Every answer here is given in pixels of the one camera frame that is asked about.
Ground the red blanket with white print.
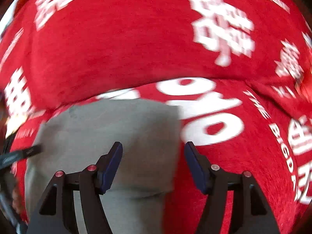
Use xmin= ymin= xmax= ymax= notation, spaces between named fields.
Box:
xmin=1 ymin=0 xmax=311 ymax=233

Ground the grey small garment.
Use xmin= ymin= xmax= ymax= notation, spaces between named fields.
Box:
xmin=24 ymin=99 xmax=180 ymax=233

